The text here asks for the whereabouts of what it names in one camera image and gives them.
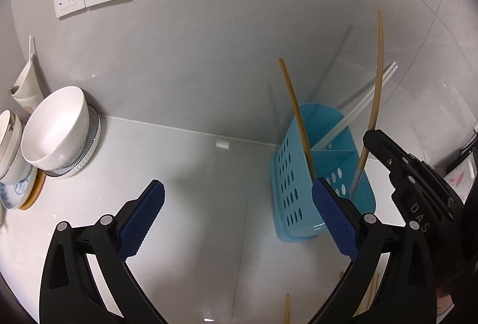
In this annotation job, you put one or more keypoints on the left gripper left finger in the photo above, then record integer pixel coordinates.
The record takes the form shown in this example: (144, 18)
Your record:
(69, 293)

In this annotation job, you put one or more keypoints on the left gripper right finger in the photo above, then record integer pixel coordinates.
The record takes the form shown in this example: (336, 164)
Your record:
(389, 278)

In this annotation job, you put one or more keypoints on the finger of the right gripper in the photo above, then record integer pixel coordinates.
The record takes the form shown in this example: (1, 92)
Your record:
(388, 159)

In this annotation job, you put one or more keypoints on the bamboo chopstick blue-white end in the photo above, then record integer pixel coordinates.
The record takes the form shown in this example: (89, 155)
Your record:
(377, 94)

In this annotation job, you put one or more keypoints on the white plastic chopstick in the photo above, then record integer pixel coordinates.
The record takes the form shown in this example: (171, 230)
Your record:
(388, 73)
(328, 138)

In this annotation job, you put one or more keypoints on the blue plastic utensil holder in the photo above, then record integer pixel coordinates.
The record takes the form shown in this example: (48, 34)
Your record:
(295, 215)

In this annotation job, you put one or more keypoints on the blue patterned plate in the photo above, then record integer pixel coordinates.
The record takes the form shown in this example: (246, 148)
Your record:
(14, 196)

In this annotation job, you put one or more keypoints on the wooden coaster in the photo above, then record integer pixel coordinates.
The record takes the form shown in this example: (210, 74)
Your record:
(36, 190)

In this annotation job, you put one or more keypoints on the bamboo chopstick on table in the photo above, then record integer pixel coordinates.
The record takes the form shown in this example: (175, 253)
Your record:
(287, 310)

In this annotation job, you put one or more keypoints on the white bowl with grey rim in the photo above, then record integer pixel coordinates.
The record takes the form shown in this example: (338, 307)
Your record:
(11, 132)

